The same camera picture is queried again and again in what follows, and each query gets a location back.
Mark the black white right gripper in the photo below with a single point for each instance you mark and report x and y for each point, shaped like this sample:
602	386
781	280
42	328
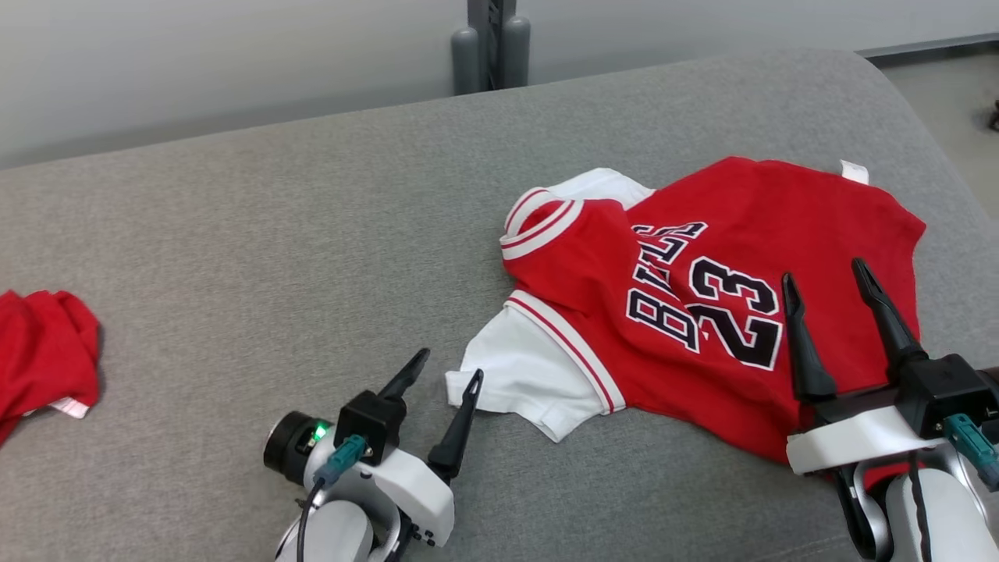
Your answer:
866	441

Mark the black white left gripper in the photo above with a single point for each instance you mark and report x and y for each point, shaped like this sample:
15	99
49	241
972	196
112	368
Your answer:
406	484

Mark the red white number 23 jersey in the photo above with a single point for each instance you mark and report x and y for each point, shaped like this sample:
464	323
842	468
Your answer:
780	234

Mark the red shorts with white stripe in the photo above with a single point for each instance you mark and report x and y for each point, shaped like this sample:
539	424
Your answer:
43	351

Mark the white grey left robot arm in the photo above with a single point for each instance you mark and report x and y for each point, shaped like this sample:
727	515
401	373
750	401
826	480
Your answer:
335	535

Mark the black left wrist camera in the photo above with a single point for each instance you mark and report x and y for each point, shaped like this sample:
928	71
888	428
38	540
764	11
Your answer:
287	446

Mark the grey cylindrical post foot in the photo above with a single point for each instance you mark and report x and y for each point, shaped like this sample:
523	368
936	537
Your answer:
517	51
466	62

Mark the grey aluminium profile post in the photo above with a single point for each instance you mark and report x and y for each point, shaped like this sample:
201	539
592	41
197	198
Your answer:
492	39

